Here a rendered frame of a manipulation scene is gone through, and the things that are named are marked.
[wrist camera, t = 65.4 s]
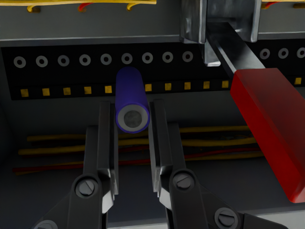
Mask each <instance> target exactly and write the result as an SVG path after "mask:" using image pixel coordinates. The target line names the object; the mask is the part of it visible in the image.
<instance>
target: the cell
mask: <svg viewBox="0 0 305 229"><path fill-rule="evenodd" d="M115 122H116V125H117V126H118V127H119V128H120V129H121V130H122V131H124V132H126V133H130V134H134V133H139V132H141V131H143V130H145V129H146V128H147V126H148V125H149V123H150V111H149V106H148V101H147V97H146V93H145V89H144V85H143V80H142V76H141V73H140V72H139V70H137V69H136V68H134V67H131V66H127V67H123V68H122V69H120V70H119V71H118V73H117V75H116V94H115Z"/></svg>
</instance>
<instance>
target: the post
mask: <svg viewBox="0 0 305 229"><path fill-rule="evenodd" d="M13 150H19V148H18V146H17V143H16V141H15V138H14V136H13V133H12V131H11V128H10V125H9V123H8V120H7V118H6V115H5V113H4V110H3V108H2V105H1V103H0V166H1V165H2V164H3V162H4V161H5V160H6V158H7V157H8V156H9V155H10V153H11V152H12V151H13Z"/></svg>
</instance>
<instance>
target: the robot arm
mask: <svg viewBox="0 0 305 229"><path fill-rule="evenodd" d="M149 111H150V123H149V125H148V138H149V149H150V160H151V170H152V184H153V192H157V197H159V202H161V203H162V204H163V205H164V206H165V209H166V217H167V228H168V229H288V228H287V227H286V226H284V225H282V224H279V223H276V222H273V221H269V220H266V219H263V218H260V217H256V216H254V215H250V214H246V213H244V214H241V213H238V212H237V211H236V210H235V209H233V208H232V207H231V206H230V205H228V204H227V203H226V202H224V201H223V200H222V199H220V198H219V197H217V196H216V195H215V194H213V193H212V192H211V191H209V190H208V189H207V188H205V187H204V186H203V185H201V184H200V183H199V180H198V177H197V175H196V174H195V172H193V171H192V170H191V169H188V168H186V163H185V158H184V153H183V147H182V141H181V135H180V130H179V125H178V122H167V119H166V113H165V106H164V100H163V99H153V102H149ZM115 194H118V128H117V125H116V122H115V103H112V104H111V101H100V107H99V125H91V126H87V130H86V141H85V151H84V166H83V174H82V175H80V176H78V177H77V178H76V179H75V180H74V181H73V183H72V186H71V191H70V192H69V193H68V194H67V195H66V196H64V197H63V198H62V199H61V200H60V201H59V202H58V203H57V204H56V205H55V206H54V207H52V208H51V209H50V210H49V211H48V212H47V213H46V214H45V215H43V216H42V217H41V218H40V219H39V220H38V221H37V222H36V223H35V224H34V225H33V226H32V227H31V228H29V229H108V210H109V209H110V208H111V207H112V206H113V201H114V199H115Z"/></svg>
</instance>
